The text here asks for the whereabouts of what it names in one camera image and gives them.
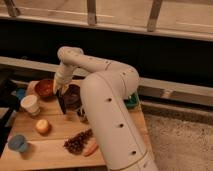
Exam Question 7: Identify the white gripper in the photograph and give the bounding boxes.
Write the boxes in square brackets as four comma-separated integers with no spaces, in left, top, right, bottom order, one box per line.
[53,65,74,93]

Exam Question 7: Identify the black brush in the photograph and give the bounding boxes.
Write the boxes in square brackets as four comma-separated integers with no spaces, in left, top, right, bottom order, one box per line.
[56,89,66,114]

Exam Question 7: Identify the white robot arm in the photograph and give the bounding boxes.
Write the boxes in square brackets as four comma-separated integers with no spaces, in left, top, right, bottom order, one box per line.
[53,46,158,171]

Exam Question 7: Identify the red-brown bowl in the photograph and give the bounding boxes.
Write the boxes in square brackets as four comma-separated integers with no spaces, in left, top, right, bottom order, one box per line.
[34,79,53,98]

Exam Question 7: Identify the purple bowl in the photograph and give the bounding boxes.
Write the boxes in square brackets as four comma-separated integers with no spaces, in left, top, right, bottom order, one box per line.
[63,84,82,110]

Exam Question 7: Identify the small dark jar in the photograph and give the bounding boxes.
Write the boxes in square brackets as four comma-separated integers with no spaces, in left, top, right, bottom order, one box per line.
[77,108,87,122]

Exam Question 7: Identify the white cup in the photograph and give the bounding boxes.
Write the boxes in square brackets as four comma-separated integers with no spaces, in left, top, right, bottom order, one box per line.
[21,95,40,116]

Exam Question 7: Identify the blue object at table edge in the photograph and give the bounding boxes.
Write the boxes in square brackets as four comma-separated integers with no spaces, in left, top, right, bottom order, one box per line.
[16,88,26,100]

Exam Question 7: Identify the yellow apple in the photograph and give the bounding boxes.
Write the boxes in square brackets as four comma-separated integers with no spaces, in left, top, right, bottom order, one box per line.
[35,119,50,134]

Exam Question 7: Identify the bunch of dark grapes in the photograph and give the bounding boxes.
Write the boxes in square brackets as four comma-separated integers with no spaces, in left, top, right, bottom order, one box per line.
[63,129,93,154]

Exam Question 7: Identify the green object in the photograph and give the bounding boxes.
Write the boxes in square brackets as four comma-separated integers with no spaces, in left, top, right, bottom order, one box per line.
[124,93,139,109]

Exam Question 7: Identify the orange carrot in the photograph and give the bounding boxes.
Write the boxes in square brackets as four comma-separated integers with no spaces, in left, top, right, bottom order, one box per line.
[83,143,98,157]

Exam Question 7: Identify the blue cup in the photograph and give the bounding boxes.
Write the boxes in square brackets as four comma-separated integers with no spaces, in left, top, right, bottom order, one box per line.
[8,134,28,153]

